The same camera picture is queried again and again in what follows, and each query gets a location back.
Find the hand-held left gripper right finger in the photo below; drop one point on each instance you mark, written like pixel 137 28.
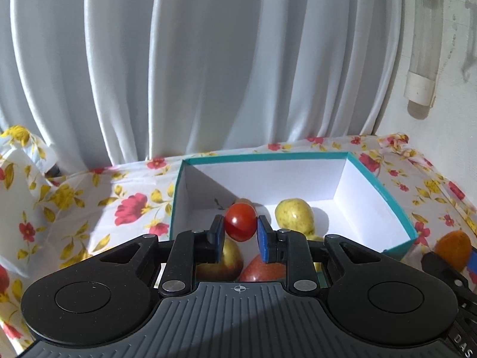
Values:
pixel 264 238

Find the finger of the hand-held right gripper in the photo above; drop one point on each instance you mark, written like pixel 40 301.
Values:
pixel 472 261
pixel 443 268

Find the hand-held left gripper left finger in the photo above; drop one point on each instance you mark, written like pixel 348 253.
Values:
pixel 217 238

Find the small orange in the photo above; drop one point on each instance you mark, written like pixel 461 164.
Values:
pixel 452 248

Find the yellow-red apple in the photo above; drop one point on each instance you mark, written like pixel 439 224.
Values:
pixel 227 263

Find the large red apple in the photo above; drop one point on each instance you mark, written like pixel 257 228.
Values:
pixel 262 271

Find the yellow-green pear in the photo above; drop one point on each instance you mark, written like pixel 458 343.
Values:
pixel 294 216

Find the teal cardboard box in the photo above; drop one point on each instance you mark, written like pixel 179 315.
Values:
pixel 372 197

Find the floral tablecloth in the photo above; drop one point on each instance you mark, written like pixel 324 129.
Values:
pixel 123 201

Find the white curtain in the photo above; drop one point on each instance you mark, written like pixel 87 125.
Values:
pixel 205 63

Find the wall-mounted cup dispenser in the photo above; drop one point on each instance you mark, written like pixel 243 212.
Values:
pixel 423 63

